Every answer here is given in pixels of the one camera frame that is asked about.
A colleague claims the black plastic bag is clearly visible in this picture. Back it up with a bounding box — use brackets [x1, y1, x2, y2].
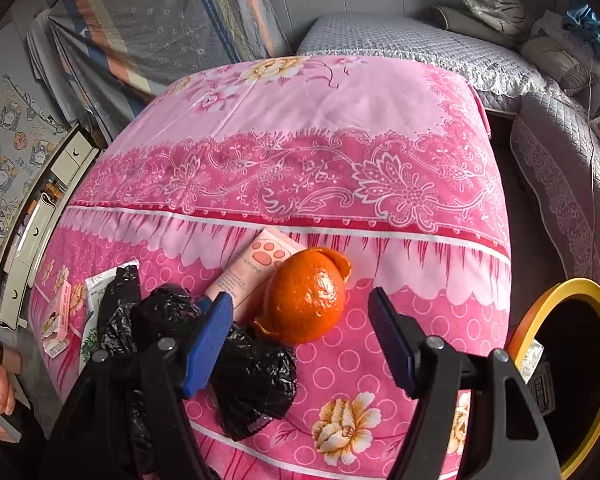
[97, 266, 297, 471]

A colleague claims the grey bolster pillow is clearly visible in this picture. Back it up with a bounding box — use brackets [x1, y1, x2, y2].
[431, 6, 519, 50]

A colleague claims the yellow rimmed trash bin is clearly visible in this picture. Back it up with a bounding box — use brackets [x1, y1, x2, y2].
[507, 278, 600, 479]

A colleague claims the grey cushion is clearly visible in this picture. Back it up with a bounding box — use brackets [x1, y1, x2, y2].
[519, 35, 591, 96]

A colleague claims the white drawer cabinet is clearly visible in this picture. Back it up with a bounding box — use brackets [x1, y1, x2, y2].
[0, 125, 100, 332]

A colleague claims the green white box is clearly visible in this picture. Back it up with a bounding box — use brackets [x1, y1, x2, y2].
[518, 339, 556, 416]

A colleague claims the pink floral table cloth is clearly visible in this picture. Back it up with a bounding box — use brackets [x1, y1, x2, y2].
[30, 56, 512, 479]

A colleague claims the small pink white box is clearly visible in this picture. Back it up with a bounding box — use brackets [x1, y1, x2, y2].
[41, 281, 72, 359]

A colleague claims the pink paw print box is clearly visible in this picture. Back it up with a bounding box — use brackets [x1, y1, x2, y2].
[204, 226, 306, 324]

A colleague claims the small green white packet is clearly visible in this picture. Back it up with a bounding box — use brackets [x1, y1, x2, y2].
[79, 268, 117, 372]

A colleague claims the grey quilted sofa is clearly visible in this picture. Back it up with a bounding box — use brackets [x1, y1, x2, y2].
[297, 12, 600, 283]

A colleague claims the plastic wrapped tiger toy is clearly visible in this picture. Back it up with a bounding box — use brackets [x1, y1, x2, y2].
[462, 0, 529, 37]

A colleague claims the orange mandarin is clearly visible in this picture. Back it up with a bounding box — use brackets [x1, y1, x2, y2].
[252, 247, 352, 346]

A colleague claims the blue curtain left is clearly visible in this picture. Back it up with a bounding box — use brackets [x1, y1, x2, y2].
[562, 4, 600, 59]

